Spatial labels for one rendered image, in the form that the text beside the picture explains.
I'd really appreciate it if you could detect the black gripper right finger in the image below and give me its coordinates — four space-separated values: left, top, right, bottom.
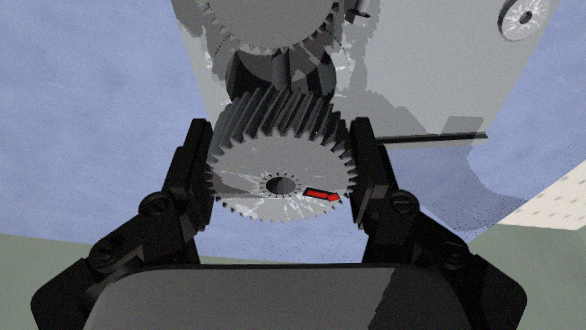
349 117 527 330

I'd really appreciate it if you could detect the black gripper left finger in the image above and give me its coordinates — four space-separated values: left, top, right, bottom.
30 118 215 330

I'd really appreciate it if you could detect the grey gear with red arrow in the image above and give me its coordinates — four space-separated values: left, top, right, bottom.
204 85 357 224

